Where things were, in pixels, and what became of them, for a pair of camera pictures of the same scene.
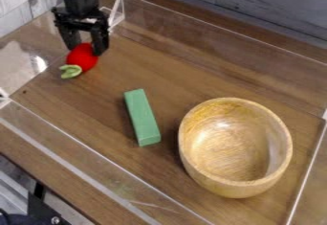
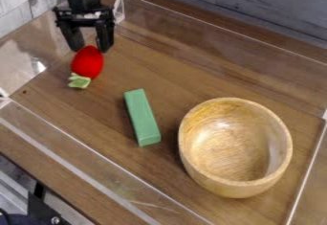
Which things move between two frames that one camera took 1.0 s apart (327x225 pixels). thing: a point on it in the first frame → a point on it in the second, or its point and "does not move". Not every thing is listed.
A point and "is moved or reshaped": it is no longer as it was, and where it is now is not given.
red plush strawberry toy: [80, 59] is moved or reshaped
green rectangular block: [141, 117] does not move
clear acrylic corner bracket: [117, 11] does not move
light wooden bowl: [235, 145] does not move
